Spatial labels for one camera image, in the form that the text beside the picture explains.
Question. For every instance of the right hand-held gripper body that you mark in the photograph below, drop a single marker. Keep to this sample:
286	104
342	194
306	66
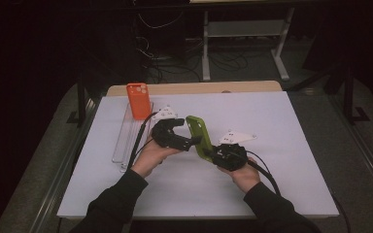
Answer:
231	158

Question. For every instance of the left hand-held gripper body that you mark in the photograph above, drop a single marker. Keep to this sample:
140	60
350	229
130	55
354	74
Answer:
162	136

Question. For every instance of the green cartoon phone case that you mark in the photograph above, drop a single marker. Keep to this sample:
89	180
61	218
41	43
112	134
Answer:
200	136

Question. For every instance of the clear plastic storage box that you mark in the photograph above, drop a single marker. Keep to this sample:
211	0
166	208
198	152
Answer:
123	142

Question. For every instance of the orange phone case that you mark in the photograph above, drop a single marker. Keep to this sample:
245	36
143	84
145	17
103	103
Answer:
139	103

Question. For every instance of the person's right hand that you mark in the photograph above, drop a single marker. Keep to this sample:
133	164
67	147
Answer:
244	179

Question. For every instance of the person's left hand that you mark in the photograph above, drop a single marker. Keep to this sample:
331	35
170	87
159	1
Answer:
147	158

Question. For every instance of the light wooden table board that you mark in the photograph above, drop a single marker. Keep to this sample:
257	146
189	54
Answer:
207	87

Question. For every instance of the black metal stand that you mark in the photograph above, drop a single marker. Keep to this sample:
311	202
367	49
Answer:
348	97
81	103

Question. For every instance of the aluminium floor rail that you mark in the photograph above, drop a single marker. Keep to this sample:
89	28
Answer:
366	152
61	174

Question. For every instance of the white metal table frame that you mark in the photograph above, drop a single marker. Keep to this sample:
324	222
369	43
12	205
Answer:
246	28

